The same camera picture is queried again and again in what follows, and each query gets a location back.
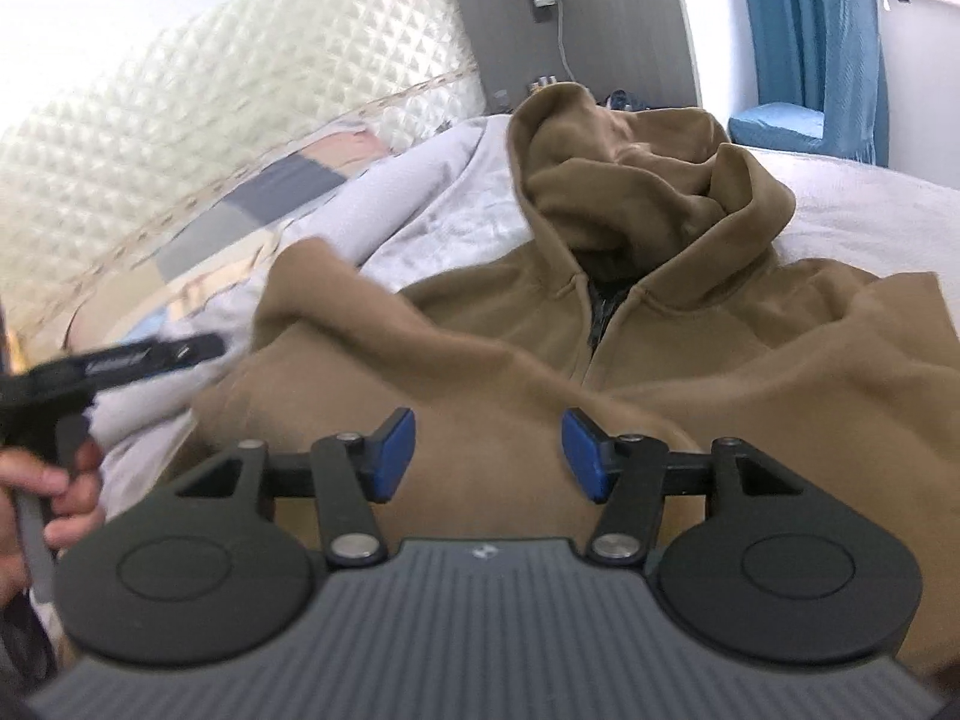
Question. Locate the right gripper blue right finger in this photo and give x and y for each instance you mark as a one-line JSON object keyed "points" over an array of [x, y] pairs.
{"points": [[625, 476]]}

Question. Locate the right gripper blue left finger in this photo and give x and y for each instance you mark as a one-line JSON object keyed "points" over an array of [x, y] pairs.
{"points": [[351, 472]]}

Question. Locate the brown zip hoodie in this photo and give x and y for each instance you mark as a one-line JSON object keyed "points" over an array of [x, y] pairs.
{"points": [[649, 295]]}

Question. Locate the plaid patchwork pillow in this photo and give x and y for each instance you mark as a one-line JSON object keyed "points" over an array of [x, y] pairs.
{"points": [[225, 243]]}

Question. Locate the cream quilted headboard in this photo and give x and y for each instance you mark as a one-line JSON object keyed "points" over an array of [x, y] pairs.
{"points": [[99, 172]]}

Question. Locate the blue covered chair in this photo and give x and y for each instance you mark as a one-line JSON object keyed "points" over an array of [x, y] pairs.
{"points": [[810, 90]]}

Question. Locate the blue curtain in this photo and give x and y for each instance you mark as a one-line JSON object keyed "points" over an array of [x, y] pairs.
{"points": [[795, 22]]}

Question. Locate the wall charger with cable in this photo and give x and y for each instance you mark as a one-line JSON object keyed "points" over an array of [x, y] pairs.
{"points": [[555, 7]]}

